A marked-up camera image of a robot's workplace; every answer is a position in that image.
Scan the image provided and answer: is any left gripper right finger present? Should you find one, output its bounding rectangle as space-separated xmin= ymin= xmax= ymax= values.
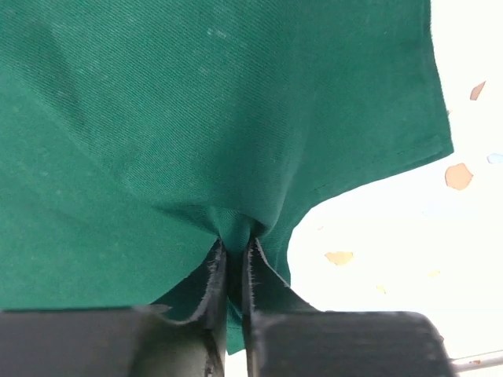
xmin=242 ymin=238 xmax=455 ymax=377

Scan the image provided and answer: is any aluminium rail frame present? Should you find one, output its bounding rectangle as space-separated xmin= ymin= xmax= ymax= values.
xmin=450 ymin=350 xmax=503 ymax=373

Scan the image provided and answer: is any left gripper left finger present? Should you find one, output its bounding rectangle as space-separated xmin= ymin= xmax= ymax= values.
xmin=1 ymin=240 xmax=226 ymax=376

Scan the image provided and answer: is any green surgical drape cloth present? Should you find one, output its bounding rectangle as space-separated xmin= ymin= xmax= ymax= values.
xmin=1 ymin=1 xmax=453 ymax=353

